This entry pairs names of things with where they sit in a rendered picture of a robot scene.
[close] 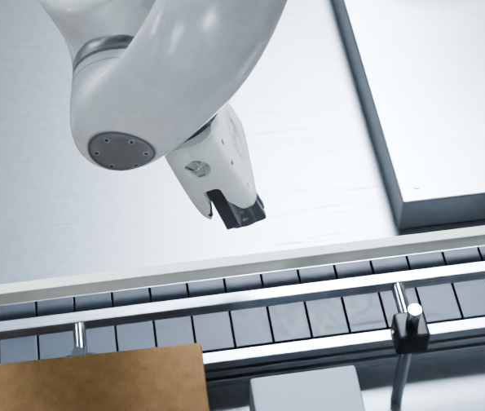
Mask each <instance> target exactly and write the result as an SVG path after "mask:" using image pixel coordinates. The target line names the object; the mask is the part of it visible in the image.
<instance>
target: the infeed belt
mask: <svg viewBox="0 0 485 411"><path fill-rule="evenodd" d="M478 251H479V253H478ZM407 260H408V263H407ZM407 260H406V257H405V256H401V257H394V258H388V259H375V260H371V264H372V267H371V266H370V262H369V261H362V262H355V263H342V264H336V265H335V270H336V271H334V269H333V265H328V266H322V267H309V268H303V269H298V274H299V276H298V274H297V270H288V271H282V272H269V273H263V274H262V281H261V278H260V274H256V275H249V276H237V277H230V278H225V285H224V284H223V279H216V280H209V281H197V282H190V283H187V287H188V290H187V287H186V284H185V283H183V284H177V285H163V286H157V287H151V288H150V290H151V294H149V291H148V288H143V289H131V290H124V291H117V292H112V295H113V299H112V297H111V293H104V294H91V295H84V296H77V297H75V304H73V297H71V298H58V299H52V300H45V301H37V309H36V305H35V302H31V303H18V304H12V305H5V306H0V321H6V320H18V319H25V318H32V317H39V316H51V315H58V314H64V313H71V312H83V311H90V310H97V309H104V308H110V307H123V306H129V305H136V304H143V303H155V302H162V301H169V300H175V299H182V298H195V297H201V296H208V295H215V294H228V293H235V292H241V291H248V290H255V289H267V288H274V287H281V286H287V285H300V284H306V283H313V282H320V281H332V280H339V279H346V278H352V277H359V276H371V275H378V274H385V273H392V272H404V271H411V270H417V269H424V268H431V267H444V266H451V265H457V264H464V263H476V262H483V261H485V246H481V247H479V248H478V249H477V247H474V248H467V249H460V250H448V251H444V252H443V256H442V253H441V252H434V253H428V254H415V255H408V256H407ZM405 292H406V295H407V298H408V303H409V306H410V305H411V304H414V303H415V304H418V305H419V306H420V307H421V310H422V311H423V312H424V313H425V318H426V321H427V324H428V325H430V324H436V323H443V322H449V321H456V320H468V319H474V318H481V317H485V279H482V280H475V281H462V282H456V283H449V284H442V285H430V286H423V287H416V288H410V289H405ZM396 313H398V311H397V308H396V305H395V300H394V296H393V293H392V290H391V291H385V292H378V293H371V294H359V295H352V296H346V297H339V298H326V299H320V300H313V301H306V302H300V303H287V304H281V305H275V306H268V307H256V308H249V309H242V310H235V311H229V312H216V313H210V314H203V315H196V316H184V317H177V318H171V319H164V320H152V321H145V322H139V323H132V324H125V325H113V326H106V327H99V328H93V329H86V338H87V349H88V352H95V353H96V354H98V353H106V352H114V351H129V350H136V349H144V348H152V347H167V346H175V345H183V344H191V343H199V344H200V345H201V346H202V352H203V353H209V352H216V351H227V350H234V349H241V348H247V347H259V346H266V345H272V344H278V343H291V342H297V341H303V340H310V339H317V338H328V337H335V336H342V335H348V334H360V333H367V332H373V331H379V330H386V329H390V328H391V323H392V319H393V315H394V314H396ZM73 348H74V341H73V331H67V332H61V333H54V334H42V335H35V336H28V337H22V338H9V339H3V340H0V364H5V363H13V362H21V361H29V360H44V359H51V358H60V357H65V356H69V355H72V349H73Z"/></svg>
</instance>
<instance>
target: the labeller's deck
mask: <svg viewBox="0 0 485 411"><path fill-rule="evenodd" d="M333 5H334V7H335V11H336V13H337V18H338V21H339V24H340V27H341V31H342V36H343V38H344V42H345V44H346V49H347V53H348V55H349V59H350V62H351V67H352V69H353V73H354V75H355V80H356V84H357V87H358V90H359V95H360V98H361V101H362V104H363V106H364V111H365V115H366V118H367V121H368V126H369V129H370V132H371V135H372V138H373V143H374V146H375V149H376V152H377V157H378V160H379V163H380V166H381V171H382V174H383V177H384V180H385V183H386V188H387V191H388V194H389V197H390V202H391V205H392V208H393V211H394V214H395V219H396V223H397V225H398V228H399V229H405V228H419V227H425V226H432V225H440V224H446V223H459V222H465V221H473V220H480V219H485V0H333Z"/></svg>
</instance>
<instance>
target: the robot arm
mask: <svg viewBox="0 0 485 411"><path fill-rule="evenodd" d="M287 1H288V0H39V2H40V3H41V5H42V7H43V8H44V10H45V11H46V13H47V14H48V15H49V17H50V18H51V19H52V21H53V22H54V24H55V25H56V27H57V28H58V30H59V31H60V32H61V34H62V35H63V37H64V40H65V41H66V43H67V46H68V50H69V53H70V56H71V61H72V66H73V80H72V90H71V98H70V126H71V131H72V136H73V140H74V143H75V144H76V147H77V149H78V150H79V152H80V153H81V155H82V156H83V157H84V158H85V159H87V160H88V161H89V162H90V163H92V164H94V165H96V166H98V167H101V168H104V169H106V170H115V171H126V170H135V169H138V168H141V167H144V166H147V165H149V164H151V163H153V162H154V161H157V160H159V159H161V158H162V157H165V159H166V160H167V163H168V164H169V165H170V168H171V170H172V171H173V172H174V175H175V176H176V178H177V180H178V181H179V183H180V184H181V186H182V188H183V190H184V191H185V193H186V194H187V196H188V197H189V199H190V200H191V202H192V203H193V205H194V206H195V207H196V208H197V209H198V211H199V212H200V213H201V214H202V215H203V216H204V217H206V218H207V219H212V216H214V213H213V208H212V204H211V203H212V202H213V204H214V207H215V209H216V210H217V211H218V214H219V216H220V218H221V220H222V221H223V223H224V225H225V227H226V229H227V230H229V229H232V228H242V227H248V226H249V225H252V224H254V223H256V222H259V221H262V220H264V219H265V218H266V212H265V210H264V204H263V201H262V199H261V198H260V196H259V195H258V193H257V191H256V186H255V182H254V173H253V169H252V165H251V160H250V156H249V149H248V144H247V141H246V137H245V131H244V128H243V126H242V123H241V121H240V119H239V118H238V116H237V114H236V112H235V111H234V109H233V108H232V106H231V105H230V104H229V101H230V99H231V98H232V97H233V96H234V95H235V93H236V92H237V91H238V90H239V89H240V88H241V87H242V85H243V84H244V83H245V81H246V80H247V78H248V77H249V75H250V74H251V73H252V72H253V70H254V68H255V67H256V65H257V63H258V61H259V60H260V59H261V57H262V55H263V53H264V51H265V50H266V48H267V45H268V43H269V41H270V40H271V37H272V35H273V33H274V32H275V30H276V26H277V25H278V23H279V21H280V17H281V16H282V13H283V11H284V8H285V6H286V3H287Z"/></svg>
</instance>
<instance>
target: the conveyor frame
mask: <svg viewBox="0 0 485 411"><path fill-rule="evenodd" d="M481 246H485V245H480V246H473V247H465V248H459V249H452V250H460V249H467V248H474V247H477V249H478V248H479V247H481ZM444 251H448V250H440V251H433V252H426V253H419V254H428V253H434V252H441V253H442V256H443V252H444ZM478 253H479V251H478ZM408 255H415V254H406V255H400V256H393V257H386V258H379V259H388V258H394V257H401V256H405V257H406V260H407V256H408ZM371 260H375V259H367V260H360V261H354V262H346V263H355V262H362V261H369V262H370V266H371V267H372V264H371ZM407 263H408V260H407ZM336 264H342V263H334V264H327V265H320V266H314V267H322V266H328V265H333V269H334V271H336V270H335V265H336ZM303 268H309V267H301V268H294V269H287V270H280V271H273V272H282V271H288V270H297V274H298V269H303ZM263 273H269V272H261V273H254V274H248V275H241V276H249V275H256V274H260V278H261V281H262V274H263ZM298 276H299V274H298ZM230 277H237V276H228V277H221V278H214V279H208V280H201V281H209V280H216V279H223V284H224V285H225V278H230ZM190 282H197V281H189V282H182V283H175V284H168V285H177V284H183V283H185V284H186V287H187V283H190ZM157 286H163V285H155V286H149V287H142V288H135V289H143V288H148V291H149V294H151V290H150V288H151V287H157ZM124 290H131V289H123V290H116V291H108V292H102V293H95V294H104V293H111V297H112V299H113V295H112V292H117V291H124ZM187 290H188V287H187ZM84 295H91V294H83V295H76V296H69V297H62V298H71V297H73V304H75V297H77V296H84ZM52 299H58V298H49V299H43V300H36V301H29V302H22V303H31V302H35V305H36V309H37V301H45V300H52ZM12 304H18V303H10V304H3V305H0V306H5V305H12ZM428 327H429V331H430V340H429V344H428V347H427V350H426V351H423V352H416V353H413V354H412V358H411V361H412V360H424V359H430V358H437V357H443V356H455V355H461V354H468V353H474V352H481V351H485V317H481V318H474V319H468V320H456V321H449V322H443V323H436V324H430V325H428ZM398 358H399V355H398V354H397V352H396V351H395V346H394V343H393V340H392V339H391V336H390V329H386V330H379V331H373V332H367V333H360V334H348V335H342V336H335V337H328V338H317V339H310V340H303V341H297V342H285V343H278V344H272V345H266V346H259V347H247V348H241V349H234V350H227V351H216V352H209V353H203V360H204V366H205V380H206V386H207V388H208V387H220V386H226V385H232V384H239V383H245V382H250V379H252V378H262V377H269V376H275V375H281V374H288V373H300V372H306V371H312V370H319V369H331V368H337V367H343V366H350V365H354V367H355V368H363V367H369V366H375V365H387V364H393V363H397V362H398Z"/></svg>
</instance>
